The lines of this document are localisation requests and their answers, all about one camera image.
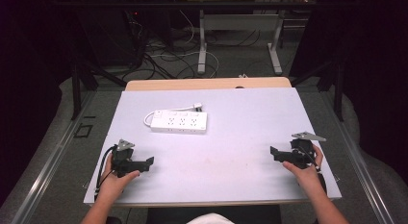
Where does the person's left hand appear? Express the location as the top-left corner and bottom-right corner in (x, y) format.
(96, 152), (141, 201)

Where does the person's white shirt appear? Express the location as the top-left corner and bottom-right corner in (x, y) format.
(187, 212), (236, 224)

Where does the white desk with metal legs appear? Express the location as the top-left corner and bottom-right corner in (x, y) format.
(178, 0), (319, 76)

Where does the person's right hand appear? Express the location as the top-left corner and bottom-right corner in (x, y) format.
(282, 143), (324, 188)

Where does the white power strip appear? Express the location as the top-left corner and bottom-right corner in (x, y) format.
(149, 109), (209, 135)

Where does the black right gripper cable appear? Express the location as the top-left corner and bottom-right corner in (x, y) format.
(296, 147), (322, 173)

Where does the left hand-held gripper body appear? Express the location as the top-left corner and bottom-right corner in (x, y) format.
(110, 138), (146, 179)

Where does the black metal stand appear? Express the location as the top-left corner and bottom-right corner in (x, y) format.
(290, 57), (344, 123)
(70, 59), (128, 121)

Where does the black floor socket frame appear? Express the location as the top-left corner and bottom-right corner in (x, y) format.
(73, 123), (94, 139)

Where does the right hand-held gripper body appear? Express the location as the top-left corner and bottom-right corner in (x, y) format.
(278, 131), (327, 170)

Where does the aluminium floor rail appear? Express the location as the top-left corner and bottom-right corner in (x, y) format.
(319, 88), (396, 224)
(9, 90), (95, 224)

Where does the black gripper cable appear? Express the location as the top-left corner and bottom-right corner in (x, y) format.
(296, 147), (322, 173)
(93, 145), (117, 201)

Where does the white power strip cable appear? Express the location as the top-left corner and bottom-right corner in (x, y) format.
(143, 105), (196, 127)

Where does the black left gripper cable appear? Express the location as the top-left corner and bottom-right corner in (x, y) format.
(93, 145), (117, 201)

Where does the white table cover sheet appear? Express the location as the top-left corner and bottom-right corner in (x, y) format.
(83, 87), (343, 205)

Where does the black computer tower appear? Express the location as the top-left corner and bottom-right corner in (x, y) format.
(76, 7), (147, 68)

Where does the tangle of floor cables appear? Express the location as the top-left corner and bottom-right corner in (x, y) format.
(126, 9), (268, 81)

